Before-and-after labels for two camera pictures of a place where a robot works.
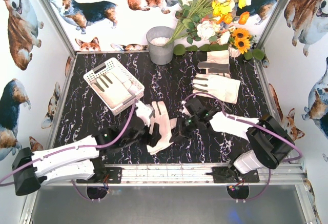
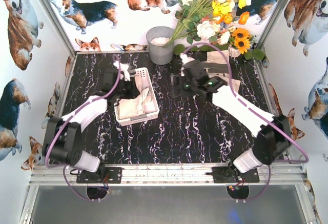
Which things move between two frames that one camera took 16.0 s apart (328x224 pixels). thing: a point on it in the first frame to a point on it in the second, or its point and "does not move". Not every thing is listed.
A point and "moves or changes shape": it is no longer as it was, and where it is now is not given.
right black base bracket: x=224 y=175 does not move
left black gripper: x=147 y=131 to x=131 y=87
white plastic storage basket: x=115 y=85 moves or changes shape
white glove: x=160 y=114 to x=143 y=104
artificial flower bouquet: x=208 y=11 does not move
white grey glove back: x=218 y=62 does not move
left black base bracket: x=111 y=175 does not move
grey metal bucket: x=157 y=37 does not move
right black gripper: x=184 y=122 to x=176 y=86
